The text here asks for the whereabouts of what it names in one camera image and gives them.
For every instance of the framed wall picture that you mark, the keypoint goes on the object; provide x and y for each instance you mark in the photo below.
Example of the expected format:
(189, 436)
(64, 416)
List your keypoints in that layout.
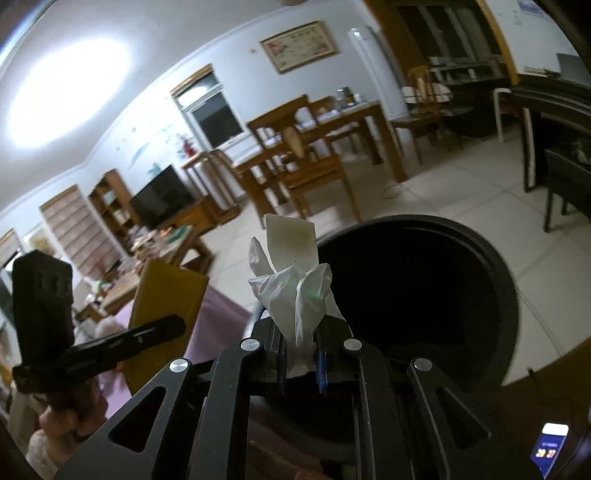
(300, 46)

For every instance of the metal pot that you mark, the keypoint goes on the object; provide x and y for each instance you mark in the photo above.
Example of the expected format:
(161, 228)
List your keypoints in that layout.
(344, 98)

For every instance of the wood-framed window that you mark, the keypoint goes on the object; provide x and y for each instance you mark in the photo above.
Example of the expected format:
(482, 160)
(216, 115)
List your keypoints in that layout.
(210, 108)

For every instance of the yellow cardboard sheet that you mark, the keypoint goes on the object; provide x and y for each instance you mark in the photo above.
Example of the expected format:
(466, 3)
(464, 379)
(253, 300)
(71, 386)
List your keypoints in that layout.
(161, 295)

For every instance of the metal storage rack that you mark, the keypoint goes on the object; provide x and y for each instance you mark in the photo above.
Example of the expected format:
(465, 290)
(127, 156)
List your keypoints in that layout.
(461, 69)

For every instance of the wooden chair with oval backrest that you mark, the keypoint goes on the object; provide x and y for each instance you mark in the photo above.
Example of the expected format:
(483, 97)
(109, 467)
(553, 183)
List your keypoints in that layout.
(314, 173)

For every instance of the black chair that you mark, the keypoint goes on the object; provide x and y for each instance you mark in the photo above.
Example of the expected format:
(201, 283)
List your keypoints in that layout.
(565, 177)

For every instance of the cluttered wooden coffee table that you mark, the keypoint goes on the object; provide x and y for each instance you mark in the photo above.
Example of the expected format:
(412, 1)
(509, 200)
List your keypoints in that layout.
(182, 242)

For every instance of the black flat television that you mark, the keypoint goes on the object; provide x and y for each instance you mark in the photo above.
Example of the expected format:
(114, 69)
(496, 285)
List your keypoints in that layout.
(161, 196)

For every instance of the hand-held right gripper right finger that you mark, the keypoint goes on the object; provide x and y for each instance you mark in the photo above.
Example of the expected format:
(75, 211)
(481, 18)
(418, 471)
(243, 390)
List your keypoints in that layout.
(322, 369)

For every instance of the black desk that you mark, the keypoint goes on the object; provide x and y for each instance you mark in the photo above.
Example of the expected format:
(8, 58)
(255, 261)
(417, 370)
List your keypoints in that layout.
(549, 99)

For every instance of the white plastic stool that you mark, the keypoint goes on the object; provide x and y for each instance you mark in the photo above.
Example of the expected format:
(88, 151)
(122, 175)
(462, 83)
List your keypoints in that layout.
(497, 110)

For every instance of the wooden bookshelf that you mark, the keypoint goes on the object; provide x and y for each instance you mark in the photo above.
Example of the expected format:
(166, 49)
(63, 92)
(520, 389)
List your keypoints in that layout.
(104, 194)

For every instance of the red wall ornament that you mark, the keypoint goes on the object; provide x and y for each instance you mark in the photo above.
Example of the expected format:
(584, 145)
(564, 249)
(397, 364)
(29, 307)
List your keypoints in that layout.
(188, 147)

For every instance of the wooden television stand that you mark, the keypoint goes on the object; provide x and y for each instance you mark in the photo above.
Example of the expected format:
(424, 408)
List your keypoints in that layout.
(196, 214)

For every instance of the wooden chair with slatted back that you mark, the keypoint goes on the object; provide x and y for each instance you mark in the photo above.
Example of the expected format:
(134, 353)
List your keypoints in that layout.
(418, 122)

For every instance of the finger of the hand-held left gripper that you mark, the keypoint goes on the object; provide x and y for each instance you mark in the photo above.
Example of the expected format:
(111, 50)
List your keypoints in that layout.
(143, 334)

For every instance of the white tissue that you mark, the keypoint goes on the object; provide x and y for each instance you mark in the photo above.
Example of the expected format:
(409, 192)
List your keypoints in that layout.
(295, 286)

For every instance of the wooden dining table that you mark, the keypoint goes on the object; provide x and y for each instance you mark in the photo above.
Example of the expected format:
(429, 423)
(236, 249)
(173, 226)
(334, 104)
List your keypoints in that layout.
(355, 111)

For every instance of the ceiling light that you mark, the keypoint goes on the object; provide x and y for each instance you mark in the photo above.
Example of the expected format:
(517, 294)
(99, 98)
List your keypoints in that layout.
(69, 87)

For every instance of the black round trash bin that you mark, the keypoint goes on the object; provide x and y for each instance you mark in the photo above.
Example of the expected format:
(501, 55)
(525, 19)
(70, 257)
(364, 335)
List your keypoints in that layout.
(415, 286)

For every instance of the yellow framed painting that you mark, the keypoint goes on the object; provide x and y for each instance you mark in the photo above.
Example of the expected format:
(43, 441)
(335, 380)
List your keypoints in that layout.
(34, 237)

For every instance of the striped roller blind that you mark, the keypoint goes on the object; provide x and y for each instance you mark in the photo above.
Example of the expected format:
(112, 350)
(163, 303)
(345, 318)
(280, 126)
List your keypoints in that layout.
(81, 230)

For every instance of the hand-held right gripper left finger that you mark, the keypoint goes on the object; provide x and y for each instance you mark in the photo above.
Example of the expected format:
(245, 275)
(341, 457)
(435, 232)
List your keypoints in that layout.
(270, 347)

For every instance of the wooden armchair frame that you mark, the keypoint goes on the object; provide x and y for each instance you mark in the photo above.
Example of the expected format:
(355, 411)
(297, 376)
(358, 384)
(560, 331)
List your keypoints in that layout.
(203, 159)

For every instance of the purple cloth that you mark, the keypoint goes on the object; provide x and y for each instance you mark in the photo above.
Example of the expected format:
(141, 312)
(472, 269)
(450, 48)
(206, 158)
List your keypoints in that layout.
(217, 323)

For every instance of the white standing air conditioner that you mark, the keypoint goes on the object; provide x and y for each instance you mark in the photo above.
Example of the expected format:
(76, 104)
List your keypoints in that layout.
(376, 69)

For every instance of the person's left hand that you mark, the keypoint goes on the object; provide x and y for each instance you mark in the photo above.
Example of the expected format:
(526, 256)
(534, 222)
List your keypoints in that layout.
(69, 424)

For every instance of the smartphone with lit screen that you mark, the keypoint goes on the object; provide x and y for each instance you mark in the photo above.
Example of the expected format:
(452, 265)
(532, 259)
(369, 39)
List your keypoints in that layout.
(549, 450)

